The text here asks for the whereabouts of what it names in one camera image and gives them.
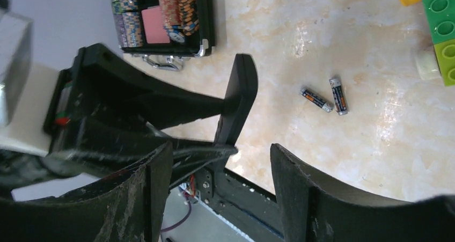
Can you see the black remote control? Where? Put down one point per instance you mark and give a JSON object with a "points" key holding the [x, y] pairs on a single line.
{"points": [[239, 98]]}

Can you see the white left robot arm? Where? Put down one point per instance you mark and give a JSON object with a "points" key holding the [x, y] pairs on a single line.
{"points": [[24, 143]]}

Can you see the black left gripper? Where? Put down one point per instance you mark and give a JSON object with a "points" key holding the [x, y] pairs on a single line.
{"points": [[106, 117]]}

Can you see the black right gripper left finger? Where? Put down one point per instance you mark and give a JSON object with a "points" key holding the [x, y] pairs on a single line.
{"points": [[127, 205]]}

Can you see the black AAA battery left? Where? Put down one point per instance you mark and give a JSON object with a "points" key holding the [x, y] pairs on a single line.
{"points": [[316, 99]]}

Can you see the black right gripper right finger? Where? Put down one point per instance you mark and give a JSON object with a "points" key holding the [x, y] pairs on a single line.
{"points": [[315, 206]]}

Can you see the black AAA battery right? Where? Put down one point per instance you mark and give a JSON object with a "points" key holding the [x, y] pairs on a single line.
{"points": [[339, 98]]}

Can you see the colourful toy brick train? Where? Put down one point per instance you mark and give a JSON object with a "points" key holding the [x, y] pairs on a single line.
{"points": [[437, 61]]}

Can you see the black aaa battery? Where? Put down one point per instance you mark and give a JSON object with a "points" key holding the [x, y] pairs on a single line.
{"points": [[316, 99], [339, 98]]}

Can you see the black poker chip case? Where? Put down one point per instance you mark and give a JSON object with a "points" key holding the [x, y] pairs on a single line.
{"points": [[183, 28]]}

